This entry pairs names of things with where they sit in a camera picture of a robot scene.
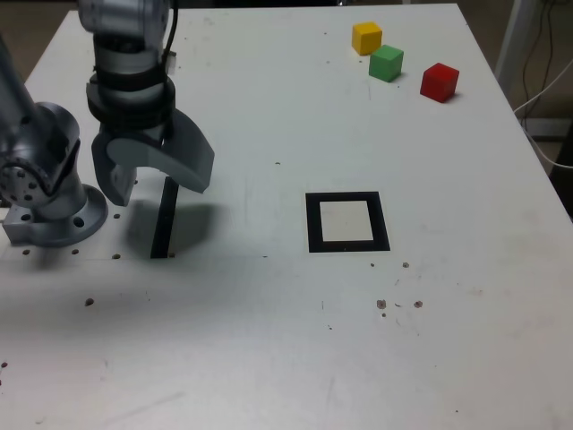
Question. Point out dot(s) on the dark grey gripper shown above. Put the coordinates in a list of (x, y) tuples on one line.
[(134, 132)]

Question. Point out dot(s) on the black tape strip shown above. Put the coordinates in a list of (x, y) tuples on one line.
[(165, 219)]

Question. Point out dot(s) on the yellow cube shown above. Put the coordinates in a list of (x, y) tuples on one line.
[(366, 39)]

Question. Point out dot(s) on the red cube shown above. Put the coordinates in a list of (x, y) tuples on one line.
[(438, 83)]

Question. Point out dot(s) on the black tape square outline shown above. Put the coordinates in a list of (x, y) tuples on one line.
[(313, 224)]

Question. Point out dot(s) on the green cube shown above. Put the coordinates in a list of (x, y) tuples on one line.
[(385, 65)]

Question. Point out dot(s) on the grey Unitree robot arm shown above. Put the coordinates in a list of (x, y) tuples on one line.
[(45, 134)]

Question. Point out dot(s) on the white post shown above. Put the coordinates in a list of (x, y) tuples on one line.
[(515, 36)]

